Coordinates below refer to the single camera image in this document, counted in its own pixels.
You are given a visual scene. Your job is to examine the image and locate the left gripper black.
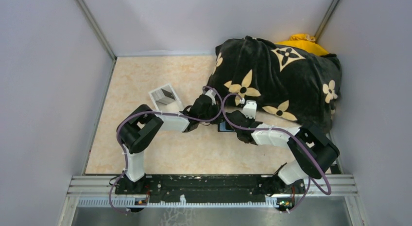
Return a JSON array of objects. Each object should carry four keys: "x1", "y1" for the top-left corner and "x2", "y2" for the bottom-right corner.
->
[{"x1": 198, "y1": 101, "x2": 226, "y2": 124}]

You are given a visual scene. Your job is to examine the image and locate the black leather card holder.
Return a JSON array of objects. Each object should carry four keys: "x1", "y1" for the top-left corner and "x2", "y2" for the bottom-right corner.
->
[{"x1": 217, "y1": 122, "x2": 235, "y2": 133}]

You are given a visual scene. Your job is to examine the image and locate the white plastic card tray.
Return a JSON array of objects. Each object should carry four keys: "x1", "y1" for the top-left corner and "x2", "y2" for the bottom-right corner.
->
[{"x1": 148, "y1": 84, "x2": 184, "y2": 113}]

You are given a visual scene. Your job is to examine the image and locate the black floral plush blanket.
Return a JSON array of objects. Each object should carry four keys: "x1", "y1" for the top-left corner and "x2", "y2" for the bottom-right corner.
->
[{"x1": 207, "y1": 36, "x2": 342, "y2": 133}]

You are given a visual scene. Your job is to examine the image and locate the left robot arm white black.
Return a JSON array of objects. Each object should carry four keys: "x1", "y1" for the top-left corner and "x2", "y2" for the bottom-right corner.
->
[{"x1": 112, "y1": 92, "x2": 222, "y2": 194}]

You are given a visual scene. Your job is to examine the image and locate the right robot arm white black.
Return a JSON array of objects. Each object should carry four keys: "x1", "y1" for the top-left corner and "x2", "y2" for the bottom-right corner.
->
[{"x1": 225, "y1": 110, "x2": 340, "y2": 193}]

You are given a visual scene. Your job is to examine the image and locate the grey cards in tray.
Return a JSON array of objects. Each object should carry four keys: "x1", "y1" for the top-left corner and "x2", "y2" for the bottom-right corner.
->
[{"x1": 152, "y1": 88, "x2": 175, "y2": 105}]

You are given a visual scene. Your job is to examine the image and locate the yellow cloth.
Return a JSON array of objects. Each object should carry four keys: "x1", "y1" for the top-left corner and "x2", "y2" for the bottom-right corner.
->
[{"x1": 275, "y1": 34, "x2": 329, "y2": 56}]

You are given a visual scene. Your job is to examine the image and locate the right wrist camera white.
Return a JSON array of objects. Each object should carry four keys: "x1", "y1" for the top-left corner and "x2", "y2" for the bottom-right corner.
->
[{"x1": 242, "y1": 100, "x2": 258, "y2": 119}]

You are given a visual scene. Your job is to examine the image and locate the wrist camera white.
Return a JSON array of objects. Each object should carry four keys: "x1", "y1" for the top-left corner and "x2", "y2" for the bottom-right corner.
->
[
  {"x1": 205, "y1": 89, "x2": 216, "y2": 103},
  {"x1": 242, "y1": 100, "x2": 258, "y2": 119}
]

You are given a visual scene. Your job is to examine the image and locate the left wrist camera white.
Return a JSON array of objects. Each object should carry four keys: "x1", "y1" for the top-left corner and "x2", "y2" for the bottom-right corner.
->
[{"x1": 205, "y1": 89, "x2": 216, "y2": 103}]

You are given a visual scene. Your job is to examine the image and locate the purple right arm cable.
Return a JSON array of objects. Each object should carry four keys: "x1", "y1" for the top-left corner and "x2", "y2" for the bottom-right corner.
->
[{"x1": 220, "y1": 93, "x2": 332, "y2": 214}]

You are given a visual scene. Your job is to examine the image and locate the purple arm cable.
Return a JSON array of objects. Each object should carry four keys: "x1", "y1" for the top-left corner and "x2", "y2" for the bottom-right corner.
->
[
  {"x1": 107, "y1": 86, "x2": 224, "y2": 215},
  {"x1": 220, "y1": 93, "x2": 332, "y2": 214}
]

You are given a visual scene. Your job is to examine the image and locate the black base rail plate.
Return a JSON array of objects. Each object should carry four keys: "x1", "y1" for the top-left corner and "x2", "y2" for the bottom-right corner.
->
[{"x1": 115, "y1": 174, "x2": 305, "y2": 203}]

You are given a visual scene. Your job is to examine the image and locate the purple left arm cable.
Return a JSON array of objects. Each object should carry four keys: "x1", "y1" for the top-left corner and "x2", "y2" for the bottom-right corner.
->
[{"x1": 107, "y1": 86, "x2": 224, "y2": 215}]

